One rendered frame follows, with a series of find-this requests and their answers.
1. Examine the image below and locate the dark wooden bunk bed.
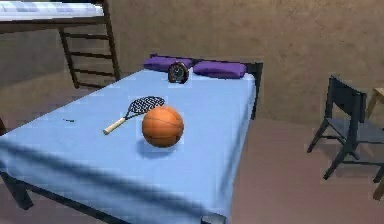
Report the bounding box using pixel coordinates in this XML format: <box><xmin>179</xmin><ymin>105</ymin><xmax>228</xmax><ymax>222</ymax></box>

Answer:
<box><xmin>0</xmin><ymin>0</ymin><xmax>122</xmax><ymax>90</ymax></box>

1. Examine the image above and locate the orange basketball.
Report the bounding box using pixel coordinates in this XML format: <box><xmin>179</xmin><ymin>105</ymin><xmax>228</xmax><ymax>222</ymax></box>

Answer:
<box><xmin>141</xmin><ymin>105</ymin><xmax>185</xmax><ymax>149</ymax></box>

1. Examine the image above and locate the dark round alarm clock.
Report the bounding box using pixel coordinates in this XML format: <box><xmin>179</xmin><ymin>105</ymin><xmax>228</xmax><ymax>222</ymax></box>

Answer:
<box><xmin>167</xmin><ymin>61</ymin><xmax>190</xmax><ymax>85</ymax></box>

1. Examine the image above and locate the purple pillow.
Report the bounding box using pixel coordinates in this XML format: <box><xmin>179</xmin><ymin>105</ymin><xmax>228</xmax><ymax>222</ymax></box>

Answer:
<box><xmin>192</xmin><ymin>60</ymin><xmax>248</xmax><ymax>80</ymax></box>
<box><xmin>143</xmin><ymin>55</ymin><xmax>194</xmax><ymax>73</ymax></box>

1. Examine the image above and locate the dark grey chair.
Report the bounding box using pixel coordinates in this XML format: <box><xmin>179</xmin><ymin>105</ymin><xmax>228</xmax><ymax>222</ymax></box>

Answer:
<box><xmin>306</xmin><ymin>75</ymin><xmax>384</xmax><ymax>184</ymax></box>

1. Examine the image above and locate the blue bed with black frame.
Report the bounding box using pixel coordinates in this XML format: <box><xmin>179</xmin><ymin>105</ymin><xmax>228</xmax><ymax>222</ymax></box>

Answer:
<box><xmin>0</xmin><ymin>53</ymin><xmax>264</xmax><ymax>224</ymax></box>

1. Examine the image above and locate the black tennis racket pale handle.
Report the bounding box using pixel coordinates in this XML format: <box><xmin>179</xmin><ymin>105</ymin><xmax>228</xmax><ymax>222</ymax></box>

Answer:
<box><xmin>102</xmin><ymin>95</ymin><xmax>166</xmax><ymax>136</ymax></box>

